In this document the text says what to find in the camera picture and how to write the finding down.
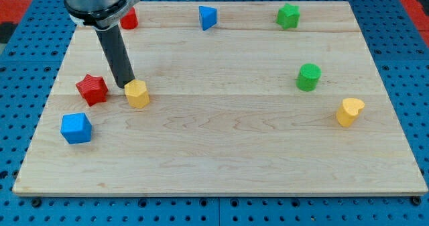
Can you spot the wooden board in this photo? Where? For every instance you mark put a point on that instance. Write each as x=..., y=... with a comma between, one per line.
x=225, y=116

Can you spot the red cylinder block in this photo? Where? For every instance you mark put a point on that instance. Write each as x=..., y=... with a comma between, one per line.
x=130, y=20

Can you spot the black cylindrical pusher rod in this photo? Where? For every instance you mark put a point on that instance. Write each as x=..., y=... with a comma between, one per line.
x=116, y=54

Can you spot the yellow heart block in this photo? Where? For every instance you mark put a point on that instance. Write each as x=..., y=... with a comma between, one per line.
x=348, y=111

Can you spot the yellow hexagon block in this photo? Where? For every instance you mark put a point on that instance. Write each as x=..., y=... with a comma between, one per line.
x=137, y=93

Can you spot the red star block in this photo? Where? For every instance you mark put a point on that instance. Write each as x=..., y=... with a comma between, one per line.
x=92, y=89

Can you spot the green cylinder block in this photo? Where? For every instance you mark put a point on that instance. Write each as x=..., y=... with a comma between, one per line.
x=308, y=77

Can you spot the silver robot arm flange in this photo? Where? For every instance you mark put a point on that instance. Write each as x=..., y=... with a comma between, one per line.
x=99, y=14

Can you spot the blue triangle block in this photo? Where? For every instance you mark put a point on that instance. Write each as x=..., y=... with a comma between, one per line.
x=207, y=17

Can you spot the blue cube block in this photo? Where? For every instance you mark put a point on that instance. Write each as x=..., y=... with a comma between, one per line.
x=76, y=128

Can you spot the green star block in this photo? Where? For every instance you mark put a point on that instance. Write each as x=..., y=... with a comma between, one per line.
x=288, y=16

